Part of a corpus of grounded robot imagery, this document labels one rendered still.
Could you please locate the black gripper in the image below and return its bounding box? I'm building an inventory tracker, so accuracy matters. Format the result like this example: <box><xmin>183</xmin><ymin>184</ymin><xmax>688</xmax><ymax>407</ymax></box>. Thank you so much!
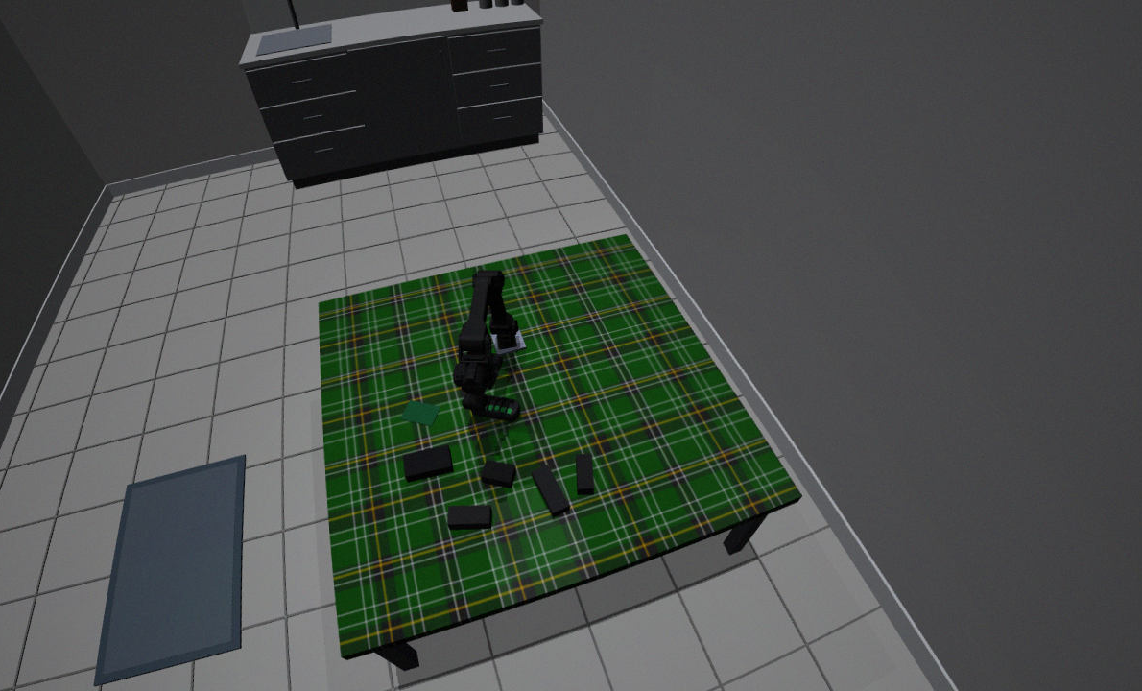
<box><xmin>463</xmin><ymin>353</ymin><xmax>502</xmax><ymax>412</ymax></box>

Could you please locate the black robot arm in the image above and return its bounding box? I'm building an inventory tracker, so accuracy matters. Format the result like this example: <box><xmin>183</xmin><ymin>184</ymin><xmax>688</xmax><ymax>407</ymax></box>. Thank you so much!
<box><xmin>453</xmin><ymin>271</ymin><xmax>518</xmax><ymax>395</ymax></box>

